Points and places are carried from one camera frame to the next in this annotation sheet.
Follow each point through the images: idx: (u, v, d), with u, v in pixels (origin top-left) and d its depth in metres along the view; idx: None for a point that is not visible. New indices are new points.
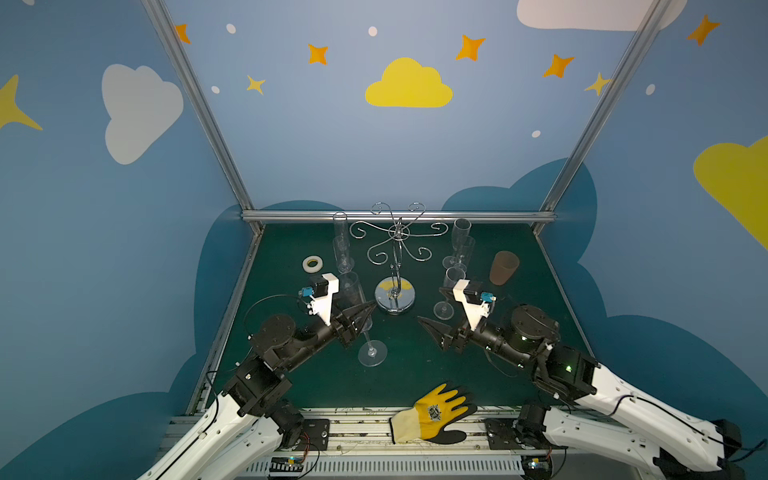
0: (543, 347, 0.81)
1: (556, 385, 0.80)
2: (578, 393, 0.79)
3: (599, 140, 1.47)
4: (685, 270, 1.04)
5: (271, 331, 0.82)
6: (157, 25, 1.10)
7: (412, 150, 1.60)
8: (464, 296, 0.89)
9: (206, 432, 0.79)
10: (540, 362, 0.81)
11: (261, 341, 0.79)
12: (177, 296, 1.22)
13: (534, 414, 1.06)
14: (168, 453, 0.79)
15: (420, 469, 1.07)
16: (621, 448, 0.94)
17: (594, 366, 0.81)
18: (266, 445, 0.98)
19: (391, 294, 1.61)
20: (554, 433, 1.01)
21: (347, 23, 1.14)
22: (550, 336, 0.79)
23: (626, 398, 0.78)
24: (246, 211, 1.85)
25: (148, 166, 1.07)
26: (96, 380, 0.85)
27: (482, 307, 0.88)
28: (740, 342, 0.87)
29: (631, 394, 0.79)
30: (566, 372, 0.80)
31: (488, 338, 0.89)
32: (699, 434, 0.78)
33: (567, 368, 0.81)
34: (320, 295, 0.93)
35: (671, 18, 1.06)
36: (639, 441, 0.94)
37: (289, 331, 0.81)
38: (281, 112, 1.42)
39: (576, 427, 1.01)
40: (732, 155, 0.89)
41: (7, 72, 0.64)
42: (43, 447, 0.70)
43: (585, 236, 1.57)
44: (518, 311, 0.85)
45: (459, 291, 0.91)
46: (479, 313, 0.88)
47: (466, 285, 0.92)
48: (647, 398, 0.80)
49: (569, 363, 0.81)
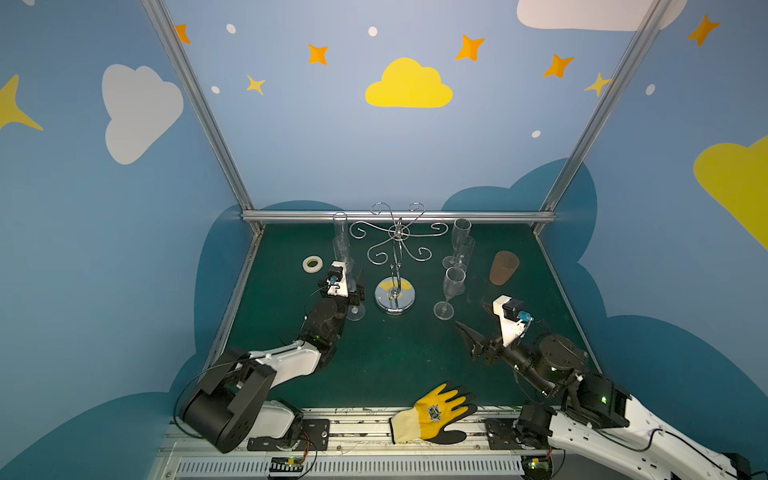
0: (573, 377, 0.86)
1: (589, 414, 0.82)
2: (610, 422, 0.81)
3: (599, 140, 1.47)
4: (685, 271, 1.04)
5: (320, 309, 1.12)
6: (157, 25, 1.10)
7: (411, 150, 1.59)
8: (502, 311, 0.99)
9: (304, 348, 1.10)
10: (571, 390, 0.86)
11: (316, 316, 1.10)
12: (176, 296, 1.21)
13: (537, 417, 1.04)
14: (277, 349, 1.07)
15: (420, 469, 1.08)
16: (630, 464, 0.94)
17: (626, 397, 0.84)
18: (281, 414, 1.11)
19: (391, 294, 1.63)
20: (561, 439, 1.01)
21: (347, 22, 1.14)
22: (580, 366, 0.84)
23: (656, 431, 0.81)
24: (246, 211, 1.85)
25: (147, 166, 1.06)
26: (97, 381, 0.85)
27: (516, 325, 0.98)
28: (740, 342, 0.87)
29: (658, 426, 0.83)
30: (600, 402, 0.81)
31: (517, 357, 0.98)
32: (717, 469, 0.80)
33: (601, 398, 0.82)
34: (341, 277, 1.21)
35: (672, 18, 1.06)
36: (650, 461, 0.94)
37: (334, 306, 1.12)
38: (281, 112, 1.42)
39: (584, 437, 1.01)
40: (731, 156, 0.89)
41: (6, 72, 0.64)
42: (44, 448, 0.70)
43: (585, 237, 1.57)
44: (547, 341, 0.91)
45: (498, 305, 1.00)
46: (512, 332, 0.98)
47: (507, 300, 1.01)
48: (675, 433, 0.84)
49: (604, 394, 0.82)
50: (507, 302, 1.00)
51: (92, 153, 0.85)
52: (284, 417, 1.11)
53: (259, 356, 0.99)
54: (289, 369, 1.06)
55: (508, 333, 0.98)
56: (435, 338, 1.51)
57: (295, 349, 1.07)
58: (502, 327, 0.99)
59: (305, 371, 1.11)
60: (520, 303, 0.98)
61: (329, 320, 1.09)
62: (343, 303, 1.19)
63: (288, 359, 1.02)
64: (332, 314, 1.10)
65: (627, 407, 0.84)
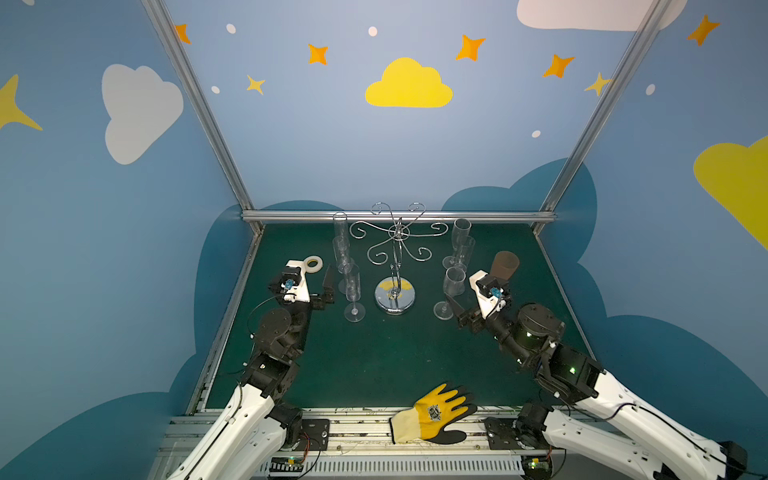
0: (547, 346, 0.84)
1: (558, 385, 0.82)
2: (579, 395, 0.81)
3: (599, 140, 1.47)
4: (685, 271, 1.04)
5: (270, 323, 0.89)
6: (157, 25, 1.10)
7: (411, 150, 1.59)
8: (479, 287, 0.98)
9: (236, 417, 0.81)
10: (543, 359, 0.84)
11: (264, 334, 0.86)
12: (176, 296, 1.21)
13: (535, 413, 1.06)
14: (198, 445, 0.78)
15: (420, 469, 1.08)
16: (621, 457, 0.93)
17: (599, 371, 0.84)
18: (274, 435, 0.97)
19: (391, 294, 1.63)
20: (555, 434, 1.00)
21: (347, 23, 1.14)
22: (555, 334, 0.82)
23: (627, 406, 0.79)
24: (246, 210, 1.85)
25: (147, 166, 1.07)
26: (97, 381, 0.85)
27: (491, 300, 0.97)
28: (739, 342, 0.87)
29: (634, 402, 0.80)
30: (570, 373, 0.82)
31: (497, 328, 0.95)
32: (699, 451, 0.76)
33: (570, 370, 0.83)
34: (298, 282, 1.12)
35: (672, 17, 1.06)
36: (641, 454, 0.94)
37: (287, 318, 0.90)
38: (281, 112, 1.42)
39: (577, 431, 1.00)
40: (730, 156, 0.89)
41: (7, 72, 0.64)
42: (44, 447, 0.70)
43: (585, 236, 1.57)
44: (527, 307, 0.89)
45: (474, 282, 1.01)
46: (489, 306, 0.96)
47: (482, 277, 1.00)
48: (651, 410, 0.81)
49: (574, 366, 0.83)
50: (481, 278, 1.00)
51: (92, 153, 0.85)
52: (275, 434, 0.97)
53: None
54: (234, 446, 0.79)
55: (486, 308, 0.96)
56: (435, 338, 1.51)
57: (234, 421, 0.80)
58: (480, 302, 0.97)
59: (266, 410, 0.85)
60: (494, 279, 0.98)
61: (286, 334, 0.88)
62: (302, 309, 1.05)
63: (211, 466, 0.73)
64: (288, 328, 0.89)
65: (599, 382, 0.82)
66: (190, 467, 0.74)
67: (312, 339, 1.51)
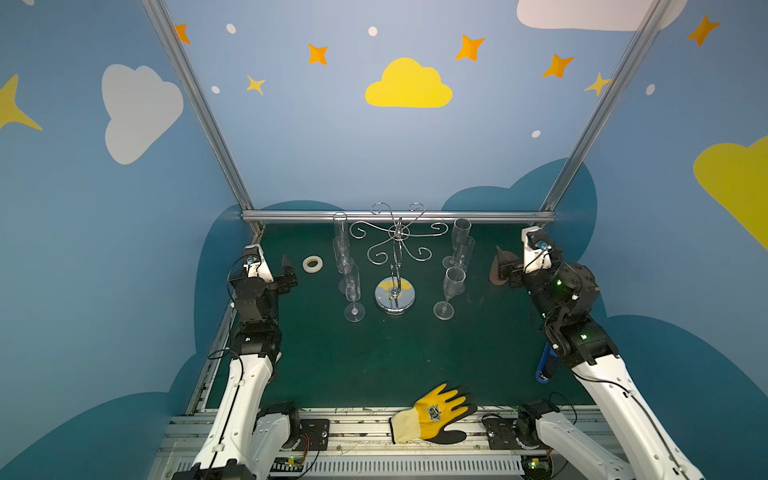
0: (571, 300, 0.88)
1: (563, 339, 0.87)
2: (576, 358, 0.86)
3: (599, 139, 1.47)
4: (685, 271, 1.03)
5: (245, 290, 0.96)
6: (157, 25, 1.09)
7: (411, 149, 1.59)
8: (527, 239, 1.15)
9: (244, 380, 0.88)
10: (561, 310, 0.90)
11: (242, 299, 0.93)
12: (175, 296, 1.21)
13: (539, 407, 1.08)
14: (218, 415, 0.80)
15: (420, 469, 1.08)
16: (594, 460, 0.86)
17: (612, 354, 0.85)
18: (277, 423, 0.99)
19: (391, 294, 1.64)
20: (545, 425, 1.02)
21: (347, 23, 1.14)
22: (585, 292, 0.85)
23: (618, 387, 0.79)
24: (246, 210, 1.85)
25: (147, 166, 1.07)
26: (96, 381, 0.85)
27: (535, 253, 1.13)
28: (739, 342, 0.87)
29: (628, 390, 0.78)
30: (580, 338, 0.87)
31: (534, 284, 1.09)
32: (671, 462, 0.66)
33: (582, 336, 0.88)
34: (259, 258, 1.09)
35: (671, 17, 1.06)
36: (619, 467, 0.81)
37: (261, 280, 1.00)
38: (281, 112, 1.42)
39: (566, 430, 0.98)
40: (731, 156, 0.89)
41: (6, 72, 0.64)
42: (43, 447, 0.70)
43: (585, 236, 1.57)
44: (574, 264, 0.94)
45: (525, 233, 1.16)
46: (531, 257, 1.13)
47: (537, 233, 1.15)
48: (644, 407, 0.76)
49: (588, 334, 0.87)
50: (533, 233, 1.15)
51: (91, 152, 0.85)
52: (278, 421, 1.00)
53: (209, 456, 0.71)
54: (252, 406, 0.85)
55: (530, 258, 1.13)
56: (435, 338, 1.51)
57: (239, 386, 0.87)
58: (525, 253, 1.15)
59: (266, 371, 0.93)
60: (543, 236, 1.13)
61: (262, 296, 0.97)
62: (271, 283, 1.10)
63: (241, 420, 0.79)
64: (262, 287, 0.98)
65: (604, 359, 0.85)
66: (218, 433, 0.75)
67: (312, 339, 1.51)
